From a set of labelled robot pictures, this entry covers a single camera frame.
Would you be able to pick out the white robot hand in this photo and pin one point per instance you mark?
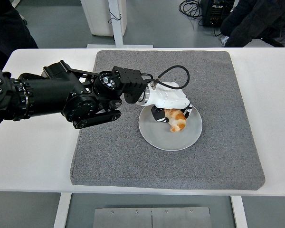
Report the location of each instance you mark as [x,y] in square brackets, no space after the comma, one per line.
[168,96]

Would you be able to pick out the golden croissant bread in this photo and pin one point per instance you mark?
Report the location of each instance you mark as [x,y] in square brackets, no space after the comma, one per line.
[178,121]

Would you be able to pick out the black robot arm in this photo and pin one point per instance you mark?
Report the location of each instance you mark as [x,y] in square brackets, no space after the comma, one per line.
[50,97]

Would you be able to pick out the grey round plate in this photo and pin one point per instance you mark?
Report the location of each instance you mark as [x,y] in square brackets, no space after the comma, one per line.
[156,137]

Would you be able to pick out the grey metal plate with screws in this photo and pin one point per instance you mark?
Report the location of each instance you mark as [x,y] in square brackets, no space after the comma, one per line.
[152,218]

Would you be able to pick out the grey fabric mat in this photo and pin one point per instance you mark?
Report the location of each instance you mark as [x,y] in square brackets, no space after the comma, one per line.
[156,166]

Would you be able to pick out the black electronics box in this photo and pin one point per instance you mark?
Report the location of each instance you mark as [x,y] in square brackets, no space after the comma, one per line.
[211,16]

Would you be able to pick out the person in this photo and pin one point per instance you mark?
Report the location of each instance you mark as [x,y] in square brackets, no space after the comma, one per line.
[251,19]
[4,28]

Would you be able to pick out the white table leg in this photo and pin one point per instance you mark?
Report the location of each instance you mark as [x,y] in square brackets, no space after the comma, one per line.
[239,213]
[61,211]

